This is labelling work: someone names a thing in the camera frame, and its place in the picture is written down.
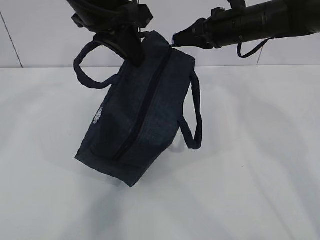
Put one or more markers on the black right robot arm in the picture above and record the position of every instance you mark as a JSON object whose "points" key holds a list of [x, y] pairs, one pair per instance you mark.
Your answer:
{"points": [[273, 19]]}

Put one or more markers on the navy blue lunch bag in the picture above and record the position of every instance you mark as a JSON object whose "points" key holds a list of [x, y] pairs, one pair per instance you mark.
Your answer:
{"points": [[144, 109]]}

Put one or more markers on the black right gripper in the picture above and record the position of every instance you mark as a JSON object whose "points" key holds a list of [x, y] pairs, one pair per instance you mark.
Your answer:
{"points": [[204, 33]]}

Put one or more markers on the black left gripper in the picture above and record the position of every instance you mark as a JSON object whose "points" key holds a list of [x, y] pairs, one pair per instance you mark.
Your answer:
{"points": [[122, 15]]}

